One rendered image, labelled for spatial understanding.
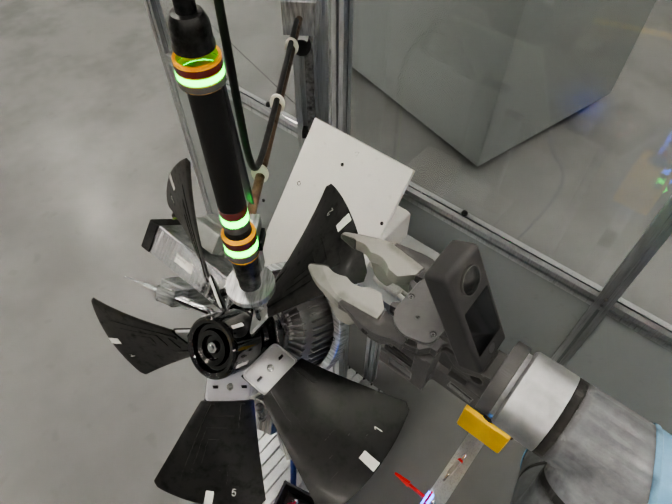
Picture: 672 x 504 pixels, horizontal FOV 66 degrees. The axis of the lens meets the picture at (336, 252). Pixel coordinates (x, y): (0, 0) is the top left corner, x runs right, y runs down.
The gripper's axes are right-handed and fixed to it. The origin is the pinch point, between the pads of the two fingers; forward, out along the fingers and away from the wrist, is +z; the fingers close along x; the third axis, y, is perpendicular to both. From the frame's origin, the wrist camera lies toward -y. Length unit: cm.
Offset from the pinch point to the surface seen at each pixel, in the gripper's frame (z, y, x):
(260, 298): 12.5, 19.7, -1.4
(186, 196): 44, 29, 9
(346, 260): 9.3, 23.8, 13.7
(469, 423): -18, 64, 21
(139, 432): 83, 166, -23
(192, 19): 14.2, -19.5, -0.9
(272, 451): 35, 158, 5
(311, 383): 7.4, 47.3, 1.9
